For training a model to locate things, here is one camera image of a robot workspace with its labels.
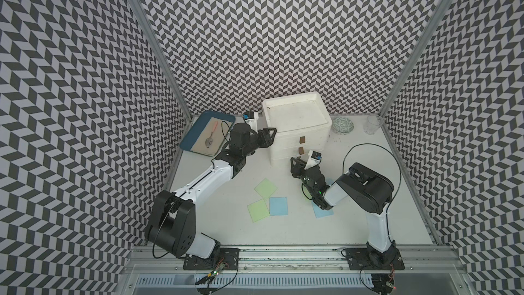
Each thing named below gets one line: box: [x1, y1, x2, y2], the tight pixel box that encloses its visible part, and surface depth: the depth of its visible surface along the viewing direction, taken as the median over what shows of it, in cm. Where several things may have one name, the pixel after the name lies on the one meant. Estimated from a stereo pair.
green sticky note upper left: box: [253, 177, 278, 201], surface depth 93 cm
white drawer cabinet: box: [262, 91, 333, 166], surface depth 88 cm
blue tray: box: [179, 110, 236, 158], surface depth 113 cm
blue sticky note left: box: [268, 196, 289, 216], surface depth 88 cm
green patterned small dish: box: [331, 116, 355, 136], surface depth 114 cm
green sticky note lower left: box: [246, 198, 271, 224], surface depth 87 cm
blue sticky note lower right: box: [311, 200, 335, 219], surface depth 86 cm
